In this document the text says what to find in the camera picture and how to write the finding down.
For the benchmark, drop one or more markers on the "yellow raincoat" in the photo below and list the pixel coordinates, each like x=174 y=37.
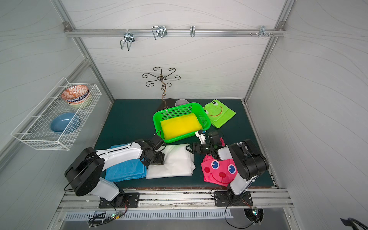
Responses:
x=179 y=126

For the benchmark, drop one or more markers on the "aluminium top rail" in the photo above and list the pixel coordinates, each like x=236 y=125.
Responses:
x=138 y=33

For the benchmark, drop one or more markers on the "green plastic basket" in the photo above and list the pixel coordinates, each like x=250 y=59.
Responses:
x=178 y=111

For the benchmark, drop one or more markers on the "blue ceramic bowl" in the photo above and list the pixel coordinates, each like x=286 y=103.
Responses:
x=66 y=123

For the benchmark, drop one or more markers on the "metal bracket hook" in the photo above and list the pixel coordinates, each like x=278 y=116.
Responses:
x=262 y=33

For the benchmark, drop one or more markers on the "lilac ceramic bowl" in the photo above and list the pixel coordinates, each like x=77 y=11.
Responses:
x=181 y=102

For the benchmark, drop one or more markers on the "blue folded raincoat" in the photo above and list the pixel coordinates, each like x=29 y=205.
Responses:
x=128 y=170

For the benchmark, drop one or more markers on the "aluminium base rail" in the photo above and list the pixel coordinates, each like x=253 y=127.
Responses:
x=182 y=199

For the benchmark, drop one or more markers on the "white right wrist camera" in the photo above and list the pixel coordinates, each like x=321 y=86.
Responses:
x=201 y=134

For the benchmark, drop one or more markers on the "metal double hook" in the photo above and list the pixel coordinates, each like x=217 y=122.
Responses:
x=127 y=41

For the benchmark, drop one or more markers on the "white wire wall basket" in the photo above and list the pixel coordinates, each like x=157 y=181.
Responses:
x=34 y=130

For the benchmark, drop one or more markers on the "green frog raincoat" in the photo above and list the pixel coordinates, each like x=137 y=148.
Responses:
x=218 y=113

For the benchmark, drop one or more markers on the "orange patterned bowl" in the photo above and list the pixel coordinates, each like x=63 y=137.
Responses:
x=75 y=94

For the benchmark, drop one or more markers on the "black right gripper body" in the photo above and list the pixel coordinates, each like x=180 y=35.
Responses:
x=198 y=146

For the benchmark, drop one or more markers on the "small metal hook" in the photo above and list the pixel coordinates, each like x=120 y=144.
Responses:
x=192 y=31

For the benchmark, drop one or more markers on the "pink bunny raincoat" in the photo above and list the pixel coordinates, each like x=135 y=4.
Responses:
x=218 y=172

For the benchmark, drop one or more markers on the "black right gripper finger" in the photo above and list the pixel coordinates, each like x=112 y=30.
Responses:
x=191 y=146
x=191 y=151

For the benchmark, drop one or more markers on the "dark metal hook stand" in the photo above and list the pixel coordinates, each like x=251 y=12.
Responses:
x=164 y=80

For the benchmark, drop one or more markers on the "metal clip hook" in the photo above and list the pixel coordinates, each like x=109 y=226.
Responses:
x=159 y=31

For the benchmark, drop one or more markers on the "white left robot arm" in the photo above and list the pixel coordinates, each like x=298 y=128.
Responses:
x=84 y=175

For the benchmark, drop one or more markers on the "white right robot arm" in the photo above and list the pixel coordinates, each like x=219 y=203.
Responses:
x=250 y=164

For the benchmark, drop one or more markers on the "white raincoat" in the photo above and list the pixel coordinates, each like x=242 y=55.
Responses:
x=177 y=162

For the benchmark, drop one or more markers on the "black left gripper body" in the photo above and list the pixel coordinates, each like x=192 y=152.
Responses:
x=156 y=158

